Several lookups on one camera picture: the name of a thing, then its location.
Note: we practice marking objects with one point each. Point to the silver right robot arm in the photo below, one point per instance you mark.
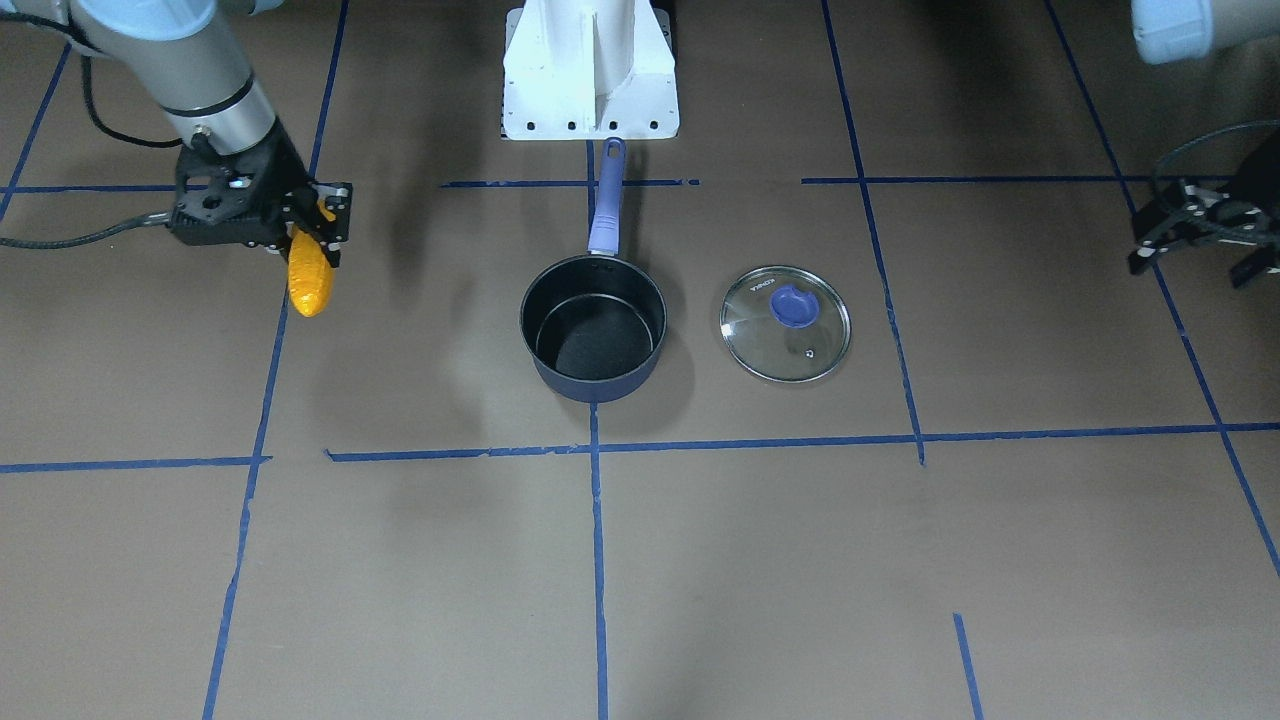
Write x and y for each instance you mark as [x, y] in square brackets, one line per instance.
[188, 59]

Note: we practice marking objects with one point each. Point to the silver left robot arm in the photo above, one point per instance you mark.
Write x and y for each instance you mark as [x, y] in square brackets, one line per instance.
[1166, 31]

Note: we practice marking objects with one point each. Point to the black pot with purple handle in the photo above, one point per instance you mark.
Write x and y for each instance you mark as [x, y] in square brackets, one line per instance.
[594, 324]

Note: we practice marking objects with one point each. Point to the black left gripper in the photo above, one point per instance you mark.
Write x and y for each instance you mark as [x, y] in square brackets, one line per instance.
[1262, 186]

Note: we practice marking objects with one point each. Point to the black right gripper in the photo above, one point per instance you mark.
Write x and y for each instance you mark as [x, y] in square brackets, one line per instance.
[287, 172]

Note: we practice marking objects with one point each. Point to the yellow toy corn cob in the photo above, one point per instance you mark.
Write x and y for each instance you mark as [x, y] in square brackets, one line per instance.
[309, 287]

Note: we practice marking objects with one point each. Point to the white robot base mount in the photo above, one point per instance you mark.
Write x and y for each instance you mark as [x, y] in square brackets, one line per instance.
[589, 70]

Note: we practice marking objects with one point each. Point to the glass lid with purple knob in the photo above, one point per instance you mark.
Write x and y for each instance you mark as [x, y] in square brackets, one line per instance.
[785, 324]

